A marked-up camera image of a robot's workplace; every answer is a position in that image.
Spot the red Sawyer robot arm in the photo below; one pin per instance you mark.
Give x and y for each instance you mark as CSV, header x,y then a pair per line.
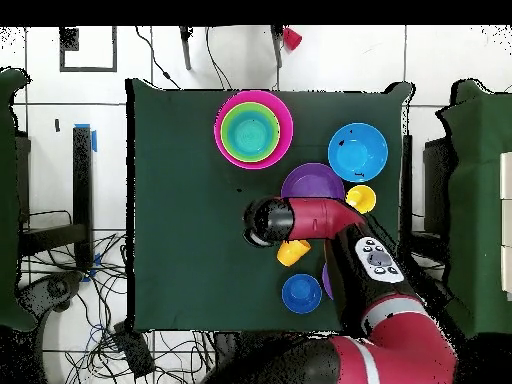
x,y
400,344

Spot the black power strip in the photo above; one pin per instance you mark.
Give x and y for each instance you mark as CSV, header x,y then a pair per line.
x,y
134,352

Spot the green plastic bowl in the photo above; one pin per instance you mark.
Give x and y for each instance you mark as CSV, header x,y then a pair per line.
x,y
226,120

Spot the yellow plastic cup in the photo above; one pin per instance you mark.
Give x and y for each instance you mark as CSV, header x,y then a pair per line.
x,y
362,198

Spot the pink plastic bowl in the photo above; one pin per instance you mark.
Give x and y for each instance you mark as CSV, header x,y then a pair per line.
x,y
286,120

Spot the red plastic cup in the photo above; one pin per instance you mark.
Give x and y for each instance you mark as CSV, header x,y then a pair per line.
x,y
292,38

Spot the purple plastic bowl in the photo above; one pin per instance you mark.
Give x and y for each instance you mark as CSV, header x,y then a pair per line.
x,y
312,182
327,280

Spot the black table frame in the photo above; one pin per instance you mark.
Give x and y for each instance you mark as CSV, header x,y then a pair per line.
x,y
82,180

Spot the dark green table cloth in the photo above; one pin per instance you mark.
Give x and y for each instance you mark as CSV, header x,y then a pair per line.
x,y
180,240

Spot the light blue plastic bowl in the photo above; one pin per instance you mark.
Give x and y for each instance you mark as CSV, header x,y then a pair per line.
x,y
358,154

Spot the black office chair base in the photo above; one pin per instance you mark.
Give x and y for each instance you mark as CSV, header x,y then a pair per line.
x,y
56,288

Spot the black square floor frame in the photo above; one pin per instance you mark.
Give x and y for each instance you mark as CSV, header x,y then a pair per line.
x,y
68,40

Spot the blue tape strip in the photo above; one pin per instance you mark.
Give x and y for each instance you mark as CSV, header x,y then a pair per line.
x,y
94,142

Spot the small dark blue bowl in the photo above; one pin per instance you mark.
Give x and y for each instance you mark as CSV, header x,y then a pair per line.
x,y
301,294

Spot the orange plastic cup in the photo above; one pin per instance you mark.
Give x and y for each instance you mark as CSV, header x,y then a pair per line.
x,y
290,254

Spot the green cloth side table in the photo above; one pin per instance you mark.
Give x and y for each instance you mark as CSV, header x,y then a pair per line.
x,y
8,200
476,200

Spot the grey tripod leg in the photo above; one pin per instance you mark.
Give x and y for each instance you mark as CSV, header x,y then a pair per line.
x,y
276,44
185,48

